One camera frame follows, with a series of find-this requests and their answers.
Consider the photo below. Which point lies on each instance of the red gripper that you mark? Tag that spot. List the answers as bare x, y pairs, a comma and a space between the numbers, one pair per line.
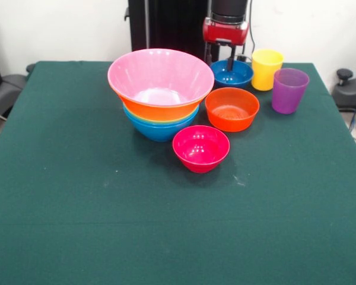
225, 32

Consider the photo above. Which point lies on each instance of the small dark blue bowl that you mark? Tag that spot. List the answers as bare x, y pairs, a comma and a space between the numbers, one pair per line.
240, 75

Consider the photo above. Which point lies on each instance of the yellow cup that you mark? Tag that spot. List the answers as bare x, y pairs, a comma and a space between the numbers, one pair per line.
265, 72

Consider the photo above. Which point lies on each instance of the small red-orange bowl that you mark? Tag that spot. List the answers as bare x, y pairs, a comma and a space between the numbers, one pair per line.
231, 110

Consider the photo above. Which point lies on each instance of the large pink bowl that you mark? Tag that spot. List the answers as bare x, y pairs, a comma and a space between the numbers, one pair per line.
160, 74

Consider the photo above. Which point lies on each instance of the large orange bowl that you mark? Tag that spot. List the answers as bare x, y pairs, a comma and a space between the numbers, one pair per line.
163, 111

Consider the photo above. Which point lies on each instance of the small crimson bowl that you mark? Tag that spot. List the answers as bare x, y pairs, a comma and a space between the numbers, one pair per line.
201, 148

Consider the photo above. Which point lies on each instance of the light blue bowl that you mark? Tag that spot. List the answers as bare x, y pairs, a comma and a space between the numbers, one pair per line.
160, 133
130, 118

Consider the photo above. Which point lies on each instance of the purple cup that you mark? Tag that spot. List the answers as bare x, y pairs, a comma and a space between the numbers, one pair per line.
287, 92

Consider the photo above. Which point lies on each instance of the grey base with black knob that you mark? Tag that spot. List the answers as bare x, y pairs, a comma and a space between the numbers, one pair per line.
348, 92
6, 86

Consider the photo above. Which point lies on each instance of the dark green table cloth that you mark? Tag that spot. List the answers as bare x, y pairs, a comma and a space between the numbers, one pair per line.
178, 222

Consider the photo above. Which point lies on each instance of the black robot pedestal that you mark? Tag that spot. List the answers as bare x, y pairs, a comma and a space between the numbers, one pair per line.
172, 26

